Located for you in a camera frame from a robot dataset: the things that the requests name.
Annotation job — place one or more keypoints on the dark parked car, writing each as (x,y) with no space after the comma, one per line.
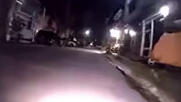
(47,37)

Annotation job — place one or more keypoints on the pale parked vehicle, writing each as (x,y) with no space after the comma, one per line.
(26,33)

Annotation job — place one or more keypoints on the orange wall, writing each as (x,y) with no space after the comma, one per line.
(179,48)

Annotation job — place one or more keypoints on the pale building with balconies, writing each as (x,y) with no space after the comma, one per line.
(24,16)

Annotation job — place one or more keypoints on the pale concrete pavement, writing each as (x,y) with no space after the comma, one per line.
(161,86)

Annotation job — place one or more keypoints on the dark asphalt road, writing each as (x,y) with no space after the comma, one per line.
(62,73)

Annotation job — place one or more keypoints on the building with white door frame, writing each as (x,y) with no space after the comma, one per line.
(145,24)

